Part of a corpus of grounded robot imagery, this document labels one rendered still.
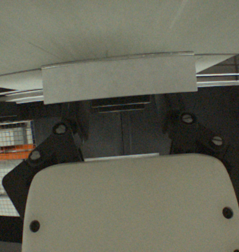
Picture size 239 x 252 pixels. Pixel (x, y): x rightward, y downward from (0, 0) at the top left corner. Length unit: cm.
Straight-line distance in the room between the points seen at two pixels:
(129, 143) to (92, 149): 14
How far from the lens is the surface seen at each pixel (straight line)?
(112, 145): 73
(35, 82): 18
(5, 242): 28
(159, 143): 74
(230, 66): 52
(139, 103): 41
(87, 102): 15
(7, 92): 23
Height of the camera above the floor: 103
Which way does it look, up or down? 5 degrees up
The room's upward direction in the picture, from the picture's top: 175 degrees clockwise
